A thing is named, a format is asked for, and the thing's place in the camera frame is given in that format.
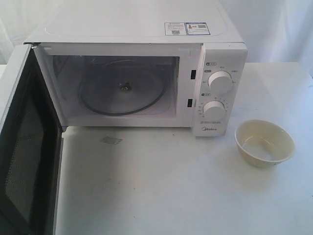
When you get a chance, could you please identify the white control knob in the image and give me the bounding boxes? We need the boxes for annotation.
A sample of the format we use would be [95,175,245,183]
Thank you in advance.
[202,100,225,121]
[207,71,232,94]

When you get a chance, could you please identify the white microwave door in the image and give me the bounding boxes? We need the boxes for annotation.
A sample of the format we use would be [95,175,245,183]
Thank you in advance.
[0,44,63,235]

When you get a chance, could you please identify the clear tape patch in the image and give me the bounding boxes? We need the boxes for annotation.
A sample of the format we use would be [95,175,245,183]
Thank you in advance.
[100,136,122,145]

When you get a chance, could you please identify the lower white control knob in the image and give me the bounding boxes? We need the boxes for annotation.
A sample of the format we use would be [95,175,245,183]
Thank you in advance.
[202,100,225,121]

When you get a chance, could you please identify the cream ceramic bowl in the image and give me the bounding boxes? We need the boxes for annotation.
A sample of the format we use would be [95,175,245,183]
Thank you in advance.
[234,119,295,168]

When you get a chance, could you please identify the white microwave oven body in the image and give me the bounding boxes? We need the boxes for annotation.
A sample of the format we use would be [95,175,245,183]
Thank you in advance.
[25,0,247,137]

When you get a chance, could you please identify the blue white warning sticker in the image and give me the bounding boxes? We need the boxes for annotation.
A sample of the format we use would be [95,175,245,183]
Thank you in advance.
[164,22,210,36]

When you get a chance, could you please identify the upper white control knob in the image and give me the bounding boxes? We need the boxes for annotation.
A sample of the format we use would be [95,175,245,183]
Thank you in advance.
[207,71,232,94]

